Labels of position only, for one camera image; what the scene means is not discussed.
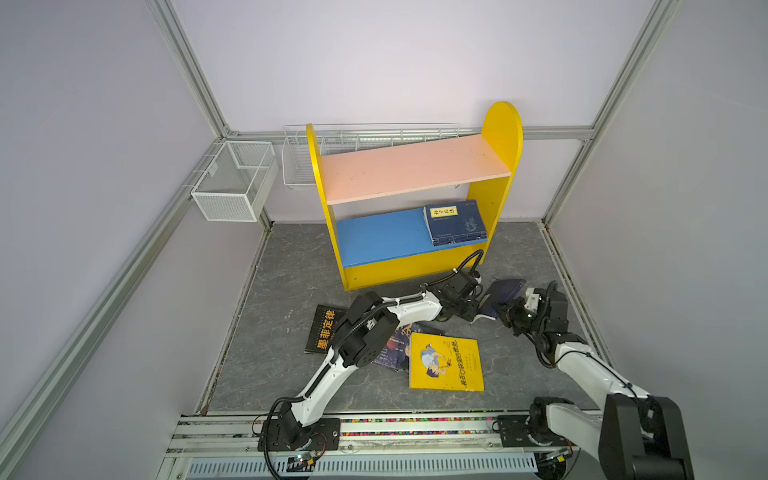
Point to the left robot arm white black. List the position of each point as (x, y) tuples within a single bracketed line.
[(360, 336)]

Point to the aluminium rail with colourful strip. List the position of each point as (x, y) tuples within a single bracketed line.
[(359, 433)]

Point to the navy book yellow label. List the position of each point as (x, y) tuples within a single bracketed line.
[(451, 242), (452, 219), (499, 293)]

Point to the white mesh box basket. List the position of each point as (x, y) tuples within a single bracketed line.
[(236, 182)]

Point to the black book orange characters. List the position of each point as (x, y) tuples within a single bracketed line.
[(324, 323)]

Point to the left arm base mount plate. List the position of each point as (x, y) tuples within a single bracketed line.
[(285, 435)]

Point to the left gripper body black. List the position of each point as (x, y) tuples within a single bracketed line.
[(467, 309)]

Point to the yellow shelf with pink and blue boards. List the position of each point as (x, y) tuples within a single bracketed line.
[(384, 248)]

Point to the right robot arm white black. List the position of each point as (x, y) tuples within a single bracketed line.
[(637, 436)]

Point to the white vent grille panel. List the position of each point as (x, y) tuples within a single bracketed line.
[(390, 466)]

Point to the white wire rack basket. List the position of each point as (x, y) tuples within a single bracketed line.
[(345, 138)]

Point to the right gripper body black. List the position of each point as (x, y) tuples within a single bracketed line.
[(521, 319)]

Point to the dark purple book red circle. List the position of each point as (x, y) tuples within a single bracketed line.
[(396, 353)]

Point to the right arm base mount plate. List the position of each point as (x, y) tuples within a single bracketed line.
[(513, 431)]

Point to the yellow cartoon cover book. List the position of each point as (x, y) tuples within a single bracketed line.
[(445, 363)]

